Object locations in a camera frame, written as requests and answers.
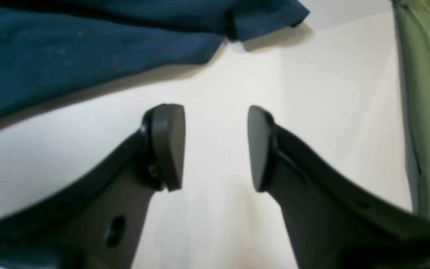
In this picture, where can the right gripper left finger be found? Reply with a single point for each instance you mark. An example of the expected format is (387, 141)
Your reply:
(97, 221)

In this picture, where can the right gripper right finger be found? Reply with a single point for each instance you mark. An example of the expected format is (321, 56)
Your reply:
(331, 222)

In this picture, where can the dark blue t-shirt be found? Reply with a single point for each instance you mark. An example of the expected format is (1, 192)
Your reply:
(53, 48)

